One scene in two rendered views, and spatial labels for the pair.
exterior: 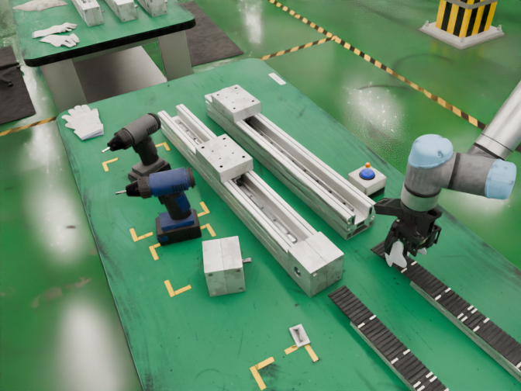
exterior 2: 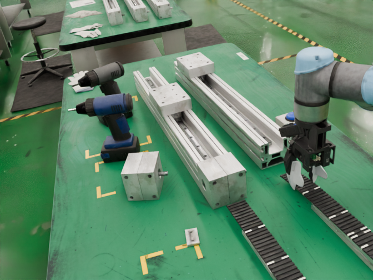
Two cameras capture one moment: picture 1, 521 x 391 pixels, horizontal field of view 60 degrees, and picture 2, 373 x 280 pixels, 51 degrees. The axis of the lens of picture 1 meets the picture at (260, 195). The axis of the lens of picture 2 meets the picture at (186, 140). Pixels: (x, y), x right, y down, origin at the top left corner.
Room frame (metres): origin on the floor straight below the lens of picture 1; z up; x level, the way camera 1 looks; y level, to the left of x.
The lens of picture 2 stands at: (-0.11, -0.26, 1.47)
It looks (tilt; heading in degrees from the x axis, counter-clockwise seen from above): 31 degrees down; 15
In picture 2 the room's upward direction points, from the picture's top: 9 degrees counter-clockwise
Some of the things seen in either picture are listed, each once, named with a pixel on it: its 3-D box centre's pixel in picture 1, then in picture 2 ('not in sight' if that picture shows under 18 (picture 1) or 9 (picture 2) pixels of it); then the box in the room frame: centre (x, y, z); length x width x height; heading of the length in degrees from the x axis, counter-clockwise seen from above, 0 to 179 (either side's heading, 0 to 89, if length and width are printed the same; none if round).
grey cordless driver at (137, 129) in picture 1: (136, 157); (102, 96); (1.12, 0.37, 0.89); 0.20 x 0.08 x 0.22; 137
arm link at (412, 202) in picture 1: (421, 193); (312, 108); (0.70, -0.34, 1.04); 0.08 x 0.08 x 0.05
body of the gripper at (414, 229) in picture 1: (415, 223); (311, 140); (0.69, -0.34, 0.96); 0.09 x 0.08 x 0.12; 29
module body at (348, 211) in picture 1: (276, 150); (220, 100); (1.18, -0.06, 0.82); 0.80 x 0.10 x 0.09; 30
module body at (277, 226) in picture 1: (225, 173); (172, 114); (1.09, 0.10, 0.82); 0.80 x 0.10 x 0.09; 30
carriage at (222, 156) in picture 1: (224, 160); (170, 102); (1.09, 0.10, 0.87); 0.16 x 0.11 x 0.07; 30
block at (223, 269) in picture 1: (229, 265); (147, 175); (0.72, 0.09, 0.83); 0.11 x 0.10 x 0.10; 95
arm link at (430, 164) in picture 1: (429, 165); (314, 75); (0.70, -0.34, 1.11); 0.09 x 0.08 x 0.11; 64
